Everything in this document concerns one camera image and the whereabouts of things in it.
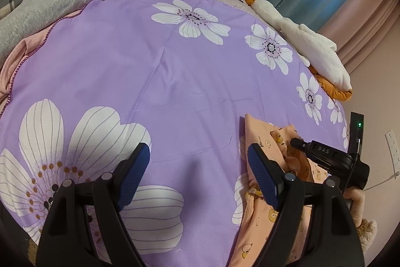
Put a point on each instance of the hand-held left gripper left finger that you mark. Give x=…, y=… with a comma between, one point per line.
x=134, y=173

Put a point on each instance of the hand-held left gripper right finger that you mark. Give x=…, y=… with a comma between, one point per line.
x=261, y=173

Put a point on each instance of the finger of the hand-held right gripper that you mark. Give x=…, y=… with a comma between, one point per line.
x=301, y=145

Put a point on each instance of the orange printed baby garment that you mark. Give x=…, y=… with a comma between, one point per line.
x=259, y=223

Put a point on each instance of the person's right hand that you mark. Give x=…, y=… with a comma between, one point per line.
x=356, y=204

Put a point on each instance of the white goose plush toy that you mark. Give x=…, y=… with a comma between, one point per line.
x=312, y=41

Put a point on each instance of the purple floral blanket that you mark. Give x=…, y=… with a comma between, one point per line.
x=140, y=66

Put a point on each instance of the pink cloth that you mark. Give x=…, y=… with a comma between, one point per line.
x=18, y=57

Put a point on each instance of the grey knit sweater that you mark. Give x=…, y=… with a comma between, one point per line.
x=40, y=10

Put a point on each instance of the white wall socket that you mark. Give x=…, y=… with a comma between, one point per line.
x=393, y=151

